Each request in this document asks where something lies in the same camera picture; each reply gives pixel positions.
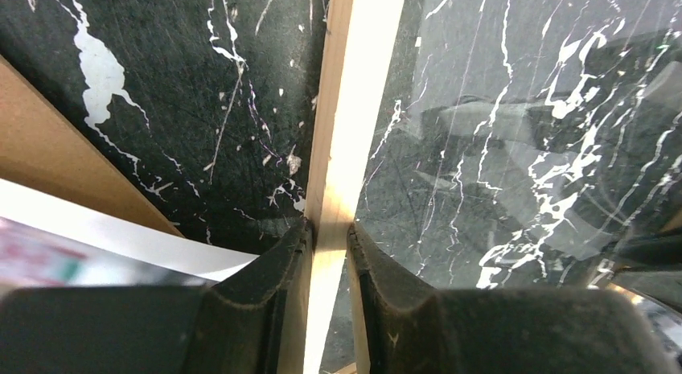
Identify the brown cardboard backing board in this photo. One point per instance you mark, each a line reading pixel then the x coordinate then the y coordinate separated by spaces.
pixel 41 149

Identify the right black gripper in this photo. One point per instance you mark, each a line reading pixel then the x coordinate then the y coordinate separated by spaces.
pixel 651 265

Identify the clear plastic cover sheet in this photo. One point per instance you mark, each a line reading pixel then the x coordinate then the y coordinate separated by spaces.
pixel 520 137

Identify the light wooden picture frame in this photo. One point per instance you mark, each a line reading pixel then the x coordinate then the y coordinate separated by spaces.
pixel 356 57

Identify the printed street photo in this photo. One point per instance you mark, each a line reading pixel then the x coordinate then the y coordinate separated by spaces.
pixel 48 241

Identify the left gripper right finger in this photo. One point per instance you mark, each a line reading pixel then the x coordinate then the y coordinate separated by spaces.
pixel 404 325

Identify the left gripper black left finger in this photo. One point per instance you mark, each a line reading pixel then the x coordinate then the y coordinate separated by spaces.
pixel 252 322

